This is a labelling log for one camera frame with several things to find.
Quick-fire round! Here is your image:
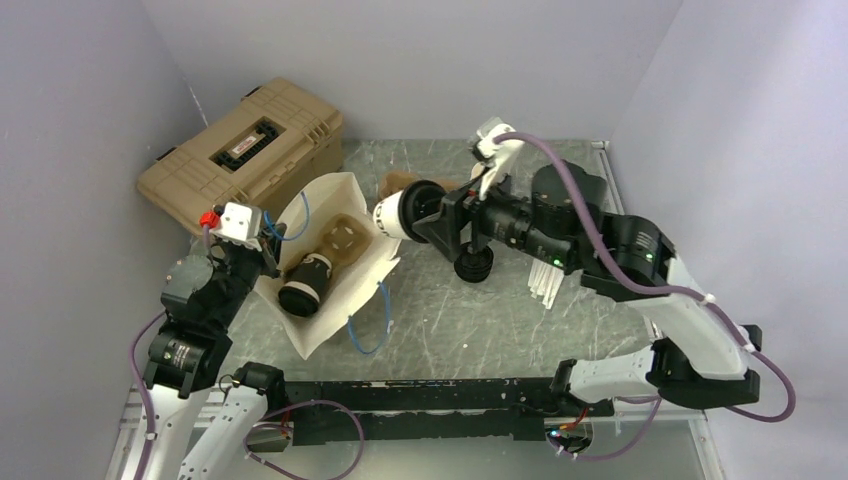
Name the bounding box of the single brown cup carrier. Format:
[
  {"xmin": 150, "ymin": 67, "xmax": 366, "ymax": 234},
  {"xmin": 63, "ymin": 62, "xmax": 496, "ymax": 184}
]
[{"xmin": 315, "ymin": 214, "xmax": 373, "ymax": 269}]

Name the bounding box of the stack of black lids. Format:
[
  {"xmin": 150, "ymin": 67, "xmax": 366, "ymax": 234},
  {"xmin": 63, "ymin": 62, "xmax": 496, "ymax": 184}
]
[{"xmin": 453, "ymin": 242, "xmax": 494, "ymax": 283}]

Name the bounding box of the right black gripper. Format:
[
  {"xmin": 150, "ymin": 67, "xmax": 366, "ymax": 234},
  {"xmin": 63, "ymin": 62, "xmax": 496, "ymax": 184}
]
[{"xmin": 414, "ymin": 158, "xmax": 576, "ymax": 271}]

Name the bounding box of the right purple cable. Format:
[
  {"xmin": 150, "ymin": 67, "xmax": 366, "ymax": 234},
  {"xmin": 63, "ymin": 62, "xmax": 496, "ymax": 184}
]
[{"xmin": 493, "ymin": 131, "xmax": 798, "ymax": 464}]

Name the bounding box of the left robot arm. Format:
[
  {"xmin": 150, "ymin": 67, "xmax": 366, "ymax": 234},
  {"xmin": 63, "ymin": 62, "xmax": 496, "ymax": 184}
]
[{"xmin": 122, "ymin": 240, "xmax": 288, "ymax": 479}]

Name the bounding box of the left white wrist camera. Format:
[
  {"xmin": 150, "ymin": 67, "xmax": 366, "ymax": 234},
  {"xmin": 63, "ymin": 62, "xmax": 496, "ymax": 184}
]
[{"xmin": 198, "ymin": 202, "xmax": 262, "ymax": 251}]

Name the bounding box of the purple cable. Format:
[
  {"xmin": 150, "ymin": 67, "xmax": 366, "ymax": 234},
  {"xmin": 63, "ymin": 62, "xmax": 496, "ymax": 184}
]
[
  {"xmin": 129, "ymin": 225, "xmax": 366, "ymax": 480},
  {"xmin": 493, "ymin": 131, "xmax": 798, "ymax": 464}
]

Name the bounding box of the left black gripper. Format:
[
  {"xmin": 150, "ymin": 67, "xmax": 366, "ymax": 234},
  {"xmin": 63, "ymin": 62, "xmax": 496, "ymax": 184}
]
[{"xmin": 211, "ymin": 221, "xmax": 288, "ymax": 328}]

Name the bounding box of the bundle of white straws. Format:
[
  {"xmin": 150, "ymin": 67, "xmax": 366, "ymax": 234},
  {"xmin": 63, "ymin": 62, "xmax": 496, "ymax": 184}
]
[{"xmin": 527, "ymin": 259, "xmax": 565, "ymax": 310}]

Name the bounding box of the brown cardboard cup carrier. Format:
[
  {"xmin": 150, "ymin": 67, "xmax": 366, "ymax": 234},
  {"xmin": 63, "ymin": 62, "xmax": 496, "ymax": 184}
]
[{"xmin": 377, "ymin": 170, "xmax": 461, "ymax": 201}]

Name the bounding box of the tan plastic toolbox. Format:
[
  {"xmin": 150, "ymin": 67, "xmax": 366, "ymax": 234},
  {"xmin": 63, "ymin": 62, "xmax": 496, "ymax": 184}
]
[{"xmin": 137, "ymin": 77, "xmax": 344, "ymax": 237}]

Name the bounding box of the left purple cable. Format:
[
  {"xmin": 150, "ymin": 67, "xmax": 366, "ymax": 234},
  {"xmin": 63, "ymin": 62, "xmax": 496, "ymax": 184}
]
[{"xmin": 129, "ymin": 225, "xmax": 366, "ymax": 480}]

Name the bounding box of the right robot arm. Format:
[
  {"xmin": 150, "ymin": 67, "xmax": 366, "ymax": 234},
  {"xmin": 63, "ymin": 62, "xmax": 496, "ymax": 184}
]
[{"xmin": 400, "ymin": 162, "xmax": 762, "ymax": 415}]

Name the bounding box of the white paper coffee cup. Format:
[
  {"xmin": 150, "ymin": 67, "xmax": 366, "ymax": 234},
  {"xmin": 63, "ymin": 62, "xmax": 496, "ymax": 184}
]
[{"xmin": 372, "ymin": 191, "xmax": 410, "ymax": 240}]

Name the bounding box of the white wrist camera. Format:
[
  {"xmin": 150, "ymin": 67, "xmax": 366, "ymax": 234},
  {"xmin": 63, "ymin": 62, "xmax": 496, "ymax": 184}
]
[
  {"xmin": 198, "ymin": 202, "xmax": 262, "ymax": 251},
  {"xmin": 470, "ymin": 117, "xmax": 524, "ymax": 200}
]

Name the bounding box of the blue checkered paper bag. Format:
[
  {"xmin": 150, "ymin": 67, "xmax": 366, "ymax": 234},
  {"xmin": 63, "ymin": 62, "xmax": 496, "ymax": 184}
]
[{"xmin": 255, "ymin": 172, "xmax": 400, "ymax": 359}]

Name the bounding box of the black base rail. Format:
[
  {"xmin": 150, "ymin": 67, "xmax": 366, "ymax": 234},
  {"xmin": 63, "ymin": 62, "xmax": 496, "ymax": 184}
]
[{"xmin": 218, "ymin": 360, "xmax": 598, "ymax": 446}]

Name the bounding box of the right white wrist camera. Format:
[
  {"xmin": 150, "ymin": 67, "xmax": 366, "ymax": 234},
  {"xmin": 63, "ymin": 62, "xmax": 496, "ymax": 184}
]
[{"xmin": 470, "ymin": 117, "xmax": 524, "ymax": 200}]

